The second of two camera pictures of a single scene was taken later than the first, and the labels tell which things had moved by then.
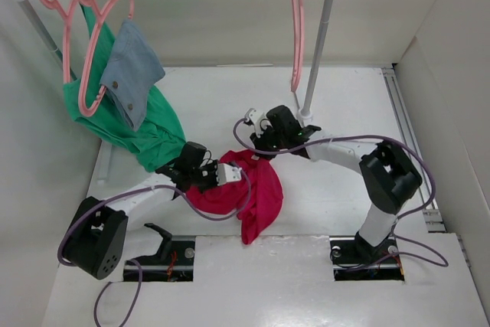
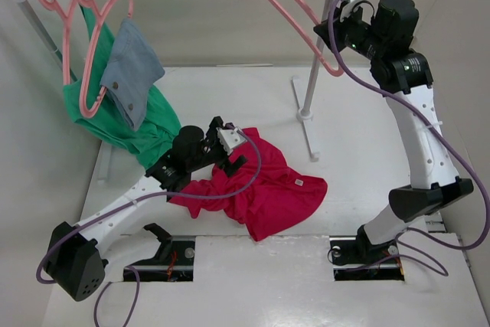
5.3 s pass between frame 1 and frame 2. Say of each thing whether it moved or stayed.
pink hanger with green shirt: stayed
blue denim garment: stayed
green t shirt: stayed
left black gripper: moved
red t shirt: moved
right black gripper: moved
